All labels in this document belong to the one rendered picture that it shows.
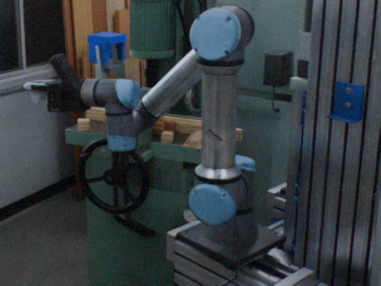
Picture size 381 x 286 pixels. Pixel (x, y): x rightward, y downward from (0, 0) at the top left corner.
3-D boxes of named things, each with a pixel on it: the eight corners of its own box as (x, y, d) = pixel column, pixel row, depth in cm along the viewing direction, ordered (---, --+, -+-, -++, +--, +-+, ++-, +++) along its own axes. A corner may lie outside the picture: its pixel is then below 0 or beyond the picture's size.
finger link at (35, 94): (19, 104, 171) (45, 105, 167) (16, 84, 170) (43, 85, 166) (26, 101, 174) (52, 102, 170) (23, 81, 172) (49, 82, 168)
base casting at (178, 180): (84, 176, 242) (83, 155, 240) (143, 138, 292) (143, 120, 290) (187, 194, 224) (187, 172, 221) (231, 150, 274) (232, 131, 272)
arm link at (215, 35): (248, 212, 159) (254, 4, 145) (231, 235, 145) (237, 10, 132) (205, 205, 164) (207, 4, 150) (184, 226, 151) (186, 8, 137)
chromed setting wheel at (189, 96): (182, 113, 242) (183, 83, 239) (193, 106, 253) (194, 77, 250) (190, 114, 241) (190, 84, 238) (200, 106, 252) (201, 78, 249)
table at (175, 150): (51, 150, 234) (50, 135, 232) (90, 129, 261) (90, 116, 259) (197, 173, 209) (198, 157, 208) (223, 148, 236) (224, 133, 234)
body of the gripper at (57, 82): (45, 112, 167) (81, 113, 161) (41, 82, 165) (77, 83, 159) (60, 104, 173) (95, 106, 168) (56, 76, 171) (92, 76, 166)
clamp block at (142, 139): (103, 150, 224) (102, 127, 221) (119, 141, 236) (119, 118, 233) (138, 156, 218) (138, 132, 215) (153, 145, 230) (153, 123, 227)
